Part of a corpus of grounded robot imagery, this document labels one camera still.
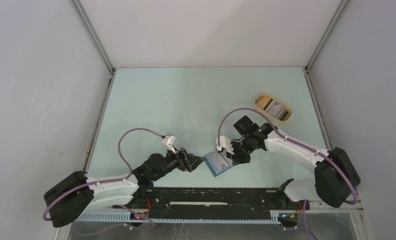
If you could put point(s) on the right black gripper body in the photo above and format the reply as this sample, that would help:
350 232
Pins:
242 150

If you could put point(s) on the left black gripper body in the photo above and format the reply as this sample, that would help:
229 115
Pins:
182 163

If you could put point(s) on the blue card holder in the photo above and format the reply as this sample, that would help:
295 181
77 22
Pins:
219 163

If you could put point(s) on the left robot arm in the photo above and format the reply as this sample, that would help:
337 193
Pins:
78 194

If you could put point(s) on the white card in tray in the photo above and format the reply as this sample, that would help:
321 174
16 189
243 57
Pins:
275 109

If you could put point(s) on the beige oval tray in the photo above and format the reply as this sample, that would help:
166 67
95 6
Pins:
285 107

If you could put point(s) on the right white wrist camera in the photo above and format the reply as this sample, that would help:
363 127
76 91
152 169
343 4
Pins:
222 144

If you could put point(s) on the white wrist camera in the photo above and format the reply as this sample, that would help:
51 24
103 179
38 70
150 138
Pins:
222 144
168 141

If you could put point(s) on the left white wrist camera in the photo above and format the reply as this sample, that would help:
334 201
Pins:
168 141

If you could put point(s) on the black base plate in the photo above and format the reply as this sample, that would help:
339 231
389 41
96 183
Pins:
215 203

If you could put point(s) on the grey cable duct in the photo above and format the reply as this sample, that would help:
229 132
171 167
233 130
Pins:
127 217

